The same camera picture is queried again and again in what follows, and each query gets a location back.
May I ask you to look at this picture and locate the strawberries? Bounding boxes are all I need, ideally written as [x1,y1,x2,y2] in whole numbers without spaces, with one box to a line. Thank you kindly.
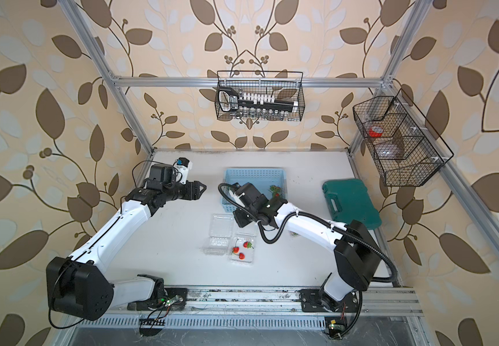
[269,185,284,198]
[230,239,254,262]

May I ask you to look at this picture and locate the clear clamshell container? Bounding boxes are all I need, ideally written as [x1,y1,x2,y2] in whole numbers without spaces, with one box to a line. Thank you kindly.
[227,232,256,265]
[203,214,234,256]

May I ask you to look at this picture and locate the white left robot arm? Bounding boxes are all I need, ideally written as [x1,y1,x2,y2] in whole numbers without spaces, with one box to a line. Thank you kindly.
[46,181,207,321]

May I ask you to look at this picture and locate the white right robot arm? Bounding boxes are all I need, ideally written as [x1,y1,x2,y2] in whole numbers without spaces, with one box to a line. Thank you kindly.
[218,183,397,312]

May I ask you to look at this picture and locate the strawberries in basket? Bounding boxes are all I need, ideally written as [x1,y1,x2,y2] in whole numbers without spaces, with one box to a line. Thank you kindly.
[269,185,284,198]

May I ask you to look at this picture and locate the light blue perforated plastic basket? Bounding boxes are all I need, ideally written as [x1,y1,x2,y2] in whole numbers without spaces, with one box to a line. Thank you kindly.
[224,167,288,200]

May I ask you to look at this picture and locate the black socket set holder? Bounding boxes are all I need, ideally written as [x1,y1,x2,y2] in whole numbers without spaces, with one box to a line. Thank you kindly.
[216,87,299,113]

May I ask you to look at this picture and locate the green plastic tool case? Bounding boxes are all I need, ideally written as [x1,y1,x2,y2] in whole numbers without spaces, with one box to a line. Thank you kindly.
[322,179,382,230]

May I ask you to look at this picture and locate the red tape roll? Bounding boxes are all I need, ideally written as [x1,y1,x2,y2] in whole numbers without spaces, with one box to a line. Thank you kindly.
[368,125,384,138]

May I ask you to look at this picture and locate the clear lidded jar in basket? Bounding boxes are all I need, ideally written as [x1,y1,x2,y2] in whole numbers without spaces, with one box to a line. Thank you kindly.
[375,142,402,160]

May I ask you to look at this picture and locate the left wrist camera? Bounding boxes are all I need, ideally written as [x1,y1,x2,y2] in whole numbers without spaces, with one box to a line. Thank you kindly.
[173,157,193,185]

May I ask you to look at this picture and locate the black wire basket on back wall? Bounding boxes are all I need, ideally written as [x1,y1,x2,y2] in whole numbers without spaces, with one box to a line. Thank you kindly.
[214,69,306,122]

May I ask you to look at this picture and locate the black wire basket on wall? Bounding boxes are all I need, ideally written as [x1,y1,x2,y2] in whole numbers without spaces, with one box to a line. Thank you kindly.
[214,69,306,122]
[353,89,454,187]

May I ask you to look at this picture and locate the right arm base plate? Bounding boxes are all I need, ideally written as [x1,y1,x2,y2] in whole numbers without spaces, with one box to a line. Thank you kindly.
[299,289,360,314]

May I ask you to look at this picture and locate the black wire basket on right wall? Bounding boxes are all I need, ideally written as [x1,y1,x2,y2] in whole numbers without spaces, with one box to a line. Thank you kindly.
[353,89,454,187]

